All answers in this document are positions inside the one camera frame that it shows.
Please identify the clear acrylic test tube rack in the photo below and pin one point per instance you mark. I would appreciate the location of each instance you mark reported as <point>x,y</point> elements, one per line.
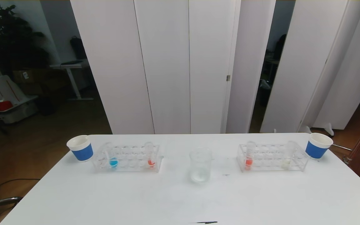
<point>269,157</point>
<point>130,156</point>

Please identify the metal chair frame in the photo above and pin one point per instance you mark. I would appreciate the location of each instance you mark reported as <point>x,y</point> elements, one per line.
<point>2,201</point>

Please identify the white machine base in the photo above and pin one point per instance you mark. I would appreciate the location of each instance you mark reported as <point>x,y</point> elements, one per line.
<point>11,93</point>

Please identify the blue white paper cup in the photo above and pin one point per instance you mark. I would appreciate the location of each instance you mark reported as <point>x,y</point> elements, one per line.
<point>82,153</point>
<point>316,150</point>

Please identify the white partition foot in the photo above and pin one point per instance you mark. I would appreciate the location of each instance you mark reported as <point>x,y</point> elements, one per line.
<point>328,128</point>

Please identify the blue pigment test tube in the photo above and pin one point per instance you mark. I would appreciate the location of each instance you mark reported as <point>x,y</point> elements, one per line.
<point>113,163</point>

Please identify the cardboard box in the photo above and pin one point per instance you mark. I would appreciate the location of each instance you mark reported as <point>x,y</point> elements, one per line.
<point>27,75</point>

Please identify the white angled partition panel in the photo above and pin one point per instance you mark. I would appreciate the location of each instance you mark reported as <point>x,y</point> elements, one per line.
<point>248,62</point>

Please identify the red pigment test tube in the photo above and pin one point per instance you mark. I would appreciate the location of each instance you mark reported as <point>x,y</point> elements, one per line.
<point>151,162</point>
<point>248,162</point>

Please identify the white background desk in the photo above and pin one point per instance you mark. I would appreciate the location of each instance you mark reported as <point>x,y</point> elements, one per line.
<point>70,65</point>

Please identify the dark potted plant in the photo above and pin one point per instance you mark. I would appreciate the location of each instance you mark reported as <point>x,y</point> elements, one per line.
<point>11,40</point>

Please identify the clear glass beaker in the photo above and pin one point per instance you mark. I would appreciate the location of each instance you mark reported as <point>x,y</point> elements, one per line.
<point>200,175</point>

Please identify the white folding partition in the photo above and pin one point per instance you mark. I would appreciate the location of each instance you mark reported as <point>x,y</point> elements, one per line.
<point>161,62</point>
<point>308,62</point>

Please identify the black bag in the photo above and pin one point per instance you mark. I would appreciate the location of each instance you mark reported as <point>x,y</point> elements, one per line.
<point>78,48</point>

